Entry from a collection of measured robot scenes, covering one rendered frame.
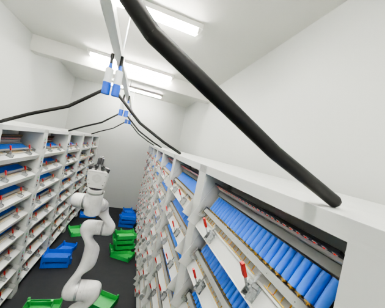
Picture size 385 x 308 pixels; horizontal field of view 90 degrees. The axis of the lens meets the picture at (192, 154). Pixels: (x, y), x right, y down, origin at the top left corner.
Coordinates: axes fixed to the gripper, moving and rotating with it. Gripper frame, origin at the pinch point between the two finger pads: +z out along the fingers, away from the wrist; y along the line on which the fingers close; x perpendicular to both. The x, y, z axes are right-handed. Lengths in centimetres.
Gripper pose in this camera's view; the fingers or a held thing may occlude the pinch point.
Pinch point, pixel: (101, 160)
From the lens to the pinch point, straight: 112.6
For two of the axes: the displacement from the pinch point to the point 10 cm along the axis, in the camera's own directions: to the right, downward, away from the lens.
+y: -9.5, -2.1, -2.4
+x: -1.9, -2.4, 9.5
